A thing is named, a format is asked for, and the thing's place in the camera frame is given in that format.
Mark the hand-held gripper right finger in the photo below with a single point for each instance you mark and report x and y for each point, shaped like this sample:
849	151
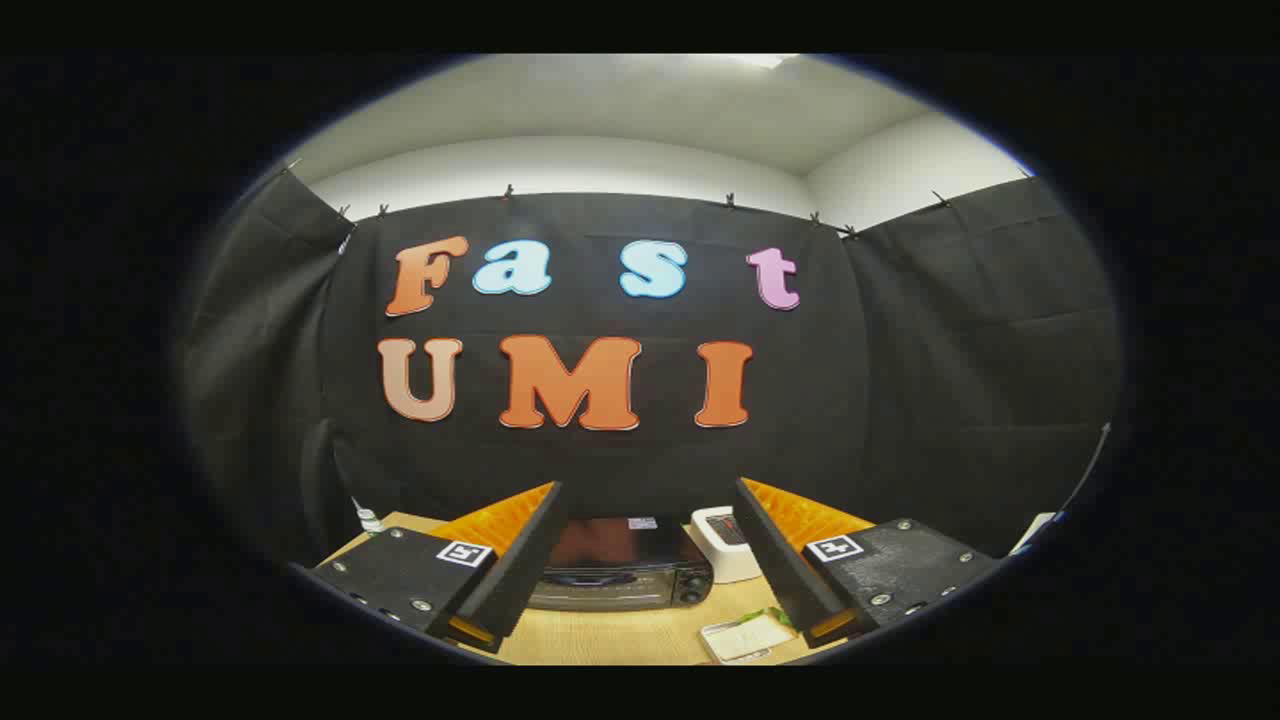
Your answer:
775	560

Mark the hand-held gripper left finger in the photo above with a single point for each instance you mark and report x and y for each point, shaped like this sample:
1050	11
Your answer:
520	560

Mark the lettuce sandwich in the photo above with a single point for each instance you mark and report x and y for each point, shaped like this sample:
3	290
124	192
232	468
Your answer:
748	634

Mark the black toaster oven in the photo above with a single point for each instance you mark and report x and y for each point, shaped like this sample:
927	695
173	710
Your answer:
620	560

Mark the white pop-up toaster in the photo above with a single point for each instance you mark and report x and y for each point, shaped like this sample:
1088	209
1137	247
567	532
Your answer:
728	562

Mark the white rectangular tray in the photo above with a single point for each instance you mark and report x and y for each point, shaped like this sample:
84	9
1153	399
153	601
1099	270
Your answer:
722	652

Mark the white bottle green label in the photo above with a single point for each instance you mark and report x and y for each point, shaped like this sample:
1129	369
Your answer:
369	520

